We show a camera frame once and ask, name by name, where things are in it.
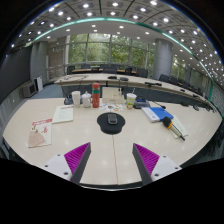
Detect green printed paper cup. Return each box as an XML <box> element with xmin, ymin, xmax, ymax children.
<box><xmin>125</xmin><ymin>88</ymin><xmax>138</xmax><ymax>110</ymax></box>

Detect blue and white book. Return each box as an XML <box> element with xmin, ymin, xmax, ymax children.
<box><xmin>141</xmin><ymin>106</ymin><xmax>174</xmax><ymax>123</ymax></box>

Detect ceiling lights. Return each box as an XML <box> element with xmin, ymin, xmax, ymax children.
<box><xmin>11</xmin><ymin>0</ymin><xmax>224</xmax><ymax>78</ymax></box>

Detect black gooseneck microphone unit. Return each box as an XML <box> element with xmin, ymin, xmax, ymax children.
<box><xmin>63</xmin><ymin>94</ymin><xmax>74</xmax><ymax>106</ymax></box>

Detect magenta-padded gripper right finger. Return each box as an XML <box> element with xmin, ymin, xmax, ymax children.
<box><xmin>131</xmin><ymin>142</ymin><xmax>183</xmax><ymax>186</ymax></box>

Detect cream booklet with red heading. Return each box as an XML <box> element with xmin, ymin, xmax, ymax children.
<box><xmin>51</xmin><ymin>104</ymin><xmax>75</xmax><ymax>125</ymax></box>

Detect black mouse pad with wrist rest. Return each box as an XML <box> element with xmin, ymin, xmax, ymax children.
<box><xmin>96</xmin><ymin>111</ymin><xmax>126</xmax><ymax>135</ymax></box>

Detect dark office chairs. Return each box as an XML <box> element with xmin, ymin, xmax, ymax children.
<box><xmin>66</xmin><ymin>64</ymin><xmax>204</xmax><ymax>99</ymax></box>

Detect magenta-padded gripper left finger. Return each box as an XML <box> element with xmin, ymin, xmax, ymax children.
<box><xmin>43</xmin><ymin>141</ymin><xmax>92</xmax><ymax>185</ymax></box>

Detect colourful sticker sheet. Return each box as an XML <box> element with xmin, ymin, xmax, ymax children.
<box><xmin>99</xmin><ymin>102</ymin><xmax>124</xmax><ymax>113</ymax></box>

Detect red thermos bottle green band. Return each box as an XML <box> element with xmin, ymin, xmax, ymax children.
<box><xmin>91</xmin><ymin>81</ymin><xmax>101</xmax><ymax>109</ymax></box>

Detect black handheld microphone yellow band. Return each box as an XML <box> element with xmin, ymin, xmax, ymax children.
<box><xmin>161</xmin><ymin>116</ymin><xmax>186</xmax><ymax>142</ymax></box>

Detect white lidded ceramic mug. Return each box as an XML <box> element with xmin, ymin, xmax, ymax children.
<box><xmin>81</xmin><ymin>91</ymin><xmax>93</xmax><ymax>109</ymax></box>

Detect cream cardboard box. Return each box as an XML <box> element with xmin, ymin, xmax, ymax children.
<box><xmin>101</xmin><ymin>86</ymin><xmax>126</xmax><ymax>105</ymax></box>

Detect white box appliance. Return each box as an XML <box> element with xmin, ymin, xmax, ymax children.
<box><xmin>21</xmin><ymin>80</ymin><xmax>38</xmax><ymax>99</ymax></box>

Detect red and white magazine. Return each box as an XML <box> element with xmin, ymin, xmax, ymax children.
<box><xmin>27</xmin><ymin>117</ymin><xmax>53</xmax><ymax>149</ymax></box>

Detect black conference microphone console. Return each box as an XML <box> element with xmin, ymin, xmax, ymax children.
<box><xmin>133</xmin><ymin>97</ymin><xmax>167</xmax><ymax>110</ymax></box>

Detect black computer mouse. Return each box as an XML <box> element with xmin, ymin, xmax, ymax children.
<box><xmin>107</xmin><ymin>113</ymin><xmax>119</xmax><ymax>126</ymax></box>

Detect white paper cup stack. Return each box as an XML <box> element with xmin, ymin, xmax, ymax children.
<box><xmin>71</xmin><ymin>90</ymin><xmax>82</xmax><ymax>108</ymax></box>

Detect curved conference desk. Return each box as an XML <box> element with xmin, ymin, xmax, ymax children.
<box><xmin>53</xmin><ymin>73</ymin><xmax>214</xmax><ymax>112</ymax></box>

